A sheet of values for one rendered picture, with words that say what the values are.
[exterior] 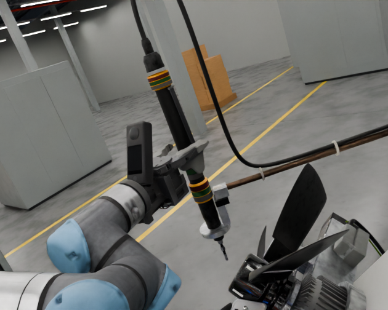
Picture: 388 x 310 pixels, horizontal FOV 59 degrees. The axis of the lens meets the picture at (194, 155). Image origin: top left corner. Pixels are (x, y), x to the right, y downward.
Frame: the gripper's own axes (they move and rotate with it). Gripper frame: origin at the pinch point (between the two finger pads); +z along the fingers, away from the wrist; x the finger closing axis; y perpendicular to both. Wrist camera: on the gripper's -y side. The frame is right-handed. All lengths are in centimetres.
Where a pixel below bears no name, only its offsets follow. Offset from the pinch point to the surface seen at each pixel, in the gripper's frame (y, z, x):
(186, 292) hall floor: 165, 101, -136
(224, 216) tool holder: 17.5, -1.9, 4.4
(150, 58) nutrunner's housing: -18.8, -3.6, 2.0
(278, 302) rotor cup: 45.1, 1.8, 8.3
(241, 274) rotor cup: 38.7, 2.9, -0.5
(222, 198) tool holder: 13.3, -1.4, 5.2
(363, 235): 51, 37, 22
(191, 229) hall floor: 165, 184, -185
